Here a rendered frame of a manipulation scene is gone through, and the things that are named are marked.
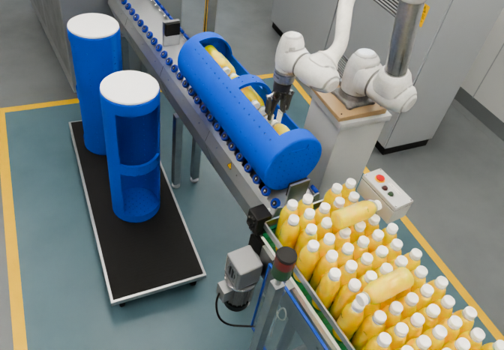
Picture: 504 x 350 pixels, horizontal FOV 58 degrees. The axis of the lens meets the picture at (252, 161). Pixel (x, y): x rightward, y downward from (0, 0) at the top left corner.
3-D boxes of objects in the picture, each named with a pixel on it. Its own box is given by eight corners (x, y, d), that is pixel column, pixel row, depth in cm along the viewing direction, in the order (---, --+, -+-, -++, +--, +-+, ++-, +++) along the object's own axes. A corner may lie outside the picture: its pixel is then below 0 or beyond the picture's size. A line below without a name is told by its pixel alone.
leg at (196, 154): (196, 176, 326) (201, 106, 283) (199, 181, 323) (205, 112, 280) (188, 178, 324) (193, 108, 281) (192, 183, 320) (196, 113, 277)
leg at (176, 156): (178, 181, 320) (180, 111, 277) (181, 186, 317) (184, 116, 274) (170, 183, 317) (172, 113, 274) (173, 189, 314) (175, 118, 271)
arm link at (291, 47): (267, 65, 183) (289, 82, 177) (274, 30, 173) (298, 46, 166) (286, 58, 189) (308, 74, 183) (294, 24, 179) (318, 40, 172)
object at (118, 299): (141, 126, 356) (140, 111, 346) (205, 288, 263) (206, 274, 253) (70, 137, 337) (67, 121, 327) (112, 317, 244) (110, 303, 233)
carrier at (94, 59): (127, 128, 330) (85, 128, 324) (120, 15, 270) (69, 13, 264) (127, 155, 311) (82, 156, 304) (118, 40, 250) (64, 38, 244)
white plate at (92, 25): (119, 13, 269) (119, 16, 270) (69, 11, 263) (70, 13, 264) (118, 37, 250) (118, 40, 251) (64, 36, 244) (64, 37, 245)
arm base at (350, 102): (352, 81, 253) (355, 72, 249) (376, 103, 240) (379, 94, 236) (325, 87, 246) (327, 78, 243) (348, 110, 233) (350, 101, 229)
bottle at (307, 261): (305, 265, 176) (316, 236, 164) (313, 280, 172) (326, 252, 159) (289, 270, 174) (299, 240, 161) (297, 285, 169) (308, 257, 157)
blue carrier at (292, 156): (222, 76, 255) (229, 28, 236) (311, 181, 204) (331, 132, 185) (175, 82, 241) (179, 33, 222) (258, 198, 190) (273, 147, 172)
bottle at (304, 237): (310, 253, 180) (321, 225, 168) (307, 268, 175) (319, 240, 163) (292, 249, 181) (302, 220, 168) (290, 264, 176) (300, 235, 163)
